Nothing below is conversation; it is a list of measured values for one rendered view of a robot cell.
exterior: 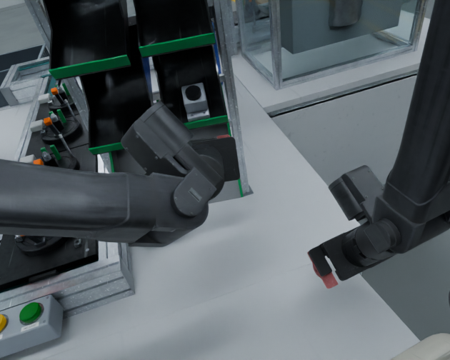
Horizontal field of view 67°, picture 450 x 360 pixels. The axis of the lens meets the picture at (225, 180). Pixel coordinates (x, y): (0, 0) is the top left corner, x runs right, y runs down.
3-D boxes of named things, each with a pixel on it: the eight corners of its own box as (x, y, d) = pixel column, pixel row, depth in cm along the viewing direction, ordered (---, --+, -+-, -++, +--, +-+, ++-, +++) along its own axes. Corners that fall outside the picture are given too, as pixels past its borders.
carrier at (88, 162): (98, 190, 97) (80, 156, 89) (13, 216, 94) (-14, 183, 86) (98, 146, 115) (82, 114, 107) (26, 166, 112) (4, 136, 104)
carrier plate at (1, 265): (99, 258, 78) (96, 253, 77) (-8, 293, 75) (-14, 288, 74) (98, 193, 96) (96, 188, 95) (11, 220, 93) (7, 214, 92)
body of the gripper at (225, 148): (167, 145, 51) (159, 151, 44) (233, 135, 51) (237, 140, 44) (174, 186, 53) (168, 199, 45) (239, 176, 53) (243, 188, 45)
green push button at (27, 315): (43, 321, 68) (38, 316, 67) (22, 328, 68) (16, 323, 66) (45, 303, 71) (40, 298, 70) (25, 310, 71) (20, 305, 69)
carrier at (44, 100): (97, 113, 134) (84, 84, 126) (36, 130, 131) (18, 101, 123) (97, 89, 152) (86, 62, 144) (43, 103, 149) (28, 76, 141)
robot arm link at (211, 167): (200, 213, 40) (235, 181, 39) (157, 172, 39) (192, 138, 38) (202, 198, 47) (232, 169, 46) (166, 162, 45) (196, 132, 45)
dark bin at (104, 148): (157, 143, 68) (146, 122, 61) (93, 156, 68) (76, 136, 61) (147, 41, 79) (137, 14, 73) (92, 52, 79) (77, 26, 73)
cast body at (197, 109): (211, 123, 70) (206, 102, 63) (190, 127, 70) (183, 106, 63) (205, 91, 73) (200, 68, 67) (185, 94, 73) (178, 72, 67)
